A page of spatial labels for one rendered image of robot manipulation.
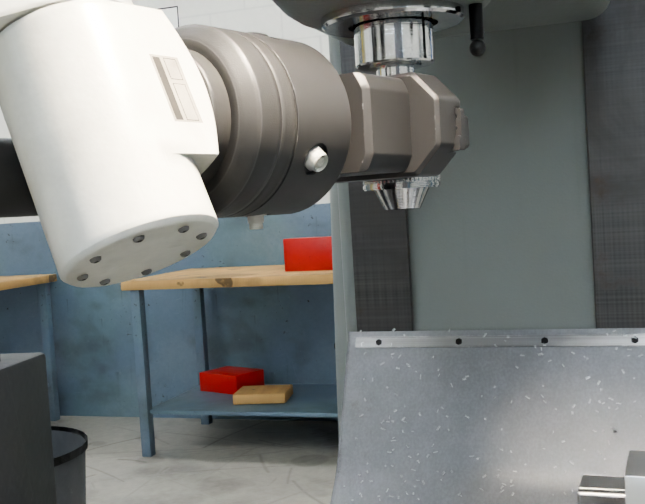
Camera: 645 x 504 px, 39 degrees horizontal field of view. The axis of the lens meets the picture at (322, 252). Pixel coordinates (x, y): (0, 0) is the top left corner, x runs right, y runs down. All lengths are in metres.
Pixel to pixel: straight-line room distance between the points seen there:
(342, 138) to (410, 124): 0.06
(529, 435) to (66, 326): 5.06
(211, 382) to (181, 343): 0.53
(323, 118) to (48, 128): 0.13
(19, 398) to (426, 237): 0.43
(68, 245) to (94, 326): 5.37
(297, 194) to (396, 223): 0.51
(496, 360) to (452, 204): 0.16
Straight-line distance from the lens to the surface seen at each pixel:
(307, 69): 0.43
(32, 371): 0.78
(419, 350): 0.94
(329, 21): 0.55
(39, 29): 0.37
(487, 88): 0.93
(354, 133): 0.47
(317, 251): 4.42
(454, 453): 0.91
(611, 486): 0.61
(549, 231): 0.92
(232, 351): 5.30
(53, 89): 0.36
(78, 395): 5.86
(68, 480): 2.41
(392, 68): 0.56
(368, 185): 0.55
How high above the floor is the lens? 1.20
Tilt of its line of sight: 3 degrees down
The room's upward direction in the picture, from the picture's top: 4 degrees counter-clockwise
